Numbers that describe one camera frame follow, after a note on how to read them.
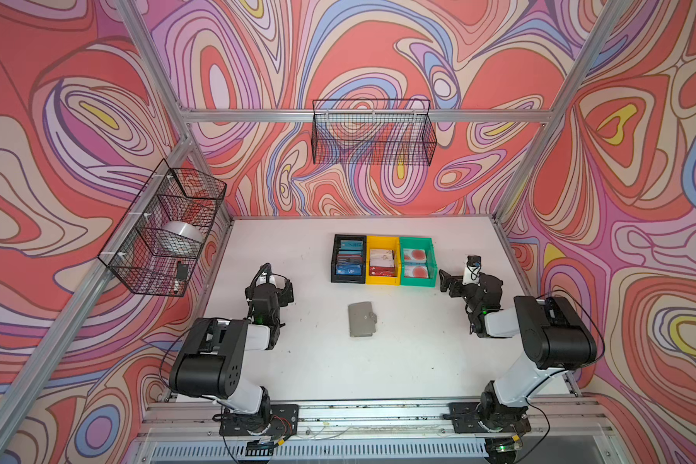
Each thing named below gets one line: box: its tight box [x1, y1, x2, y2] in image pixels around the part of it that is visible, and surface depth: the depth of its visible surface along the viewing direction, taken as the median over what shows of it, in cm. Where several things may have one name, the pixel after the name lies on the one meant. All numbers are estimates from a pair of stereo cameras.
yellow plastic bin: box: [365, 235, 402, 286], surface depth 106 cm
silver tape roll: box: [156, 220, 205, 250], surface depth 73 cm
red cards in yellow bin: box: [368, 248, 397, 278], surface depth 105 cm
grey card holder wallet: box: [348, 301, 377, 338], surface depth 92 cm
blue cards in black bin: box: [335, 239, 364, 276], surface depth 107 cm
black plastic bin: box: [330, 233, 368, 285], surface depth 106 cm
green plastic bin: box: [399, 236, 437, 288], surface depth 106 cm
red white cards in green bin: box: [403, 248, 430, 280], surface depth 106 cm
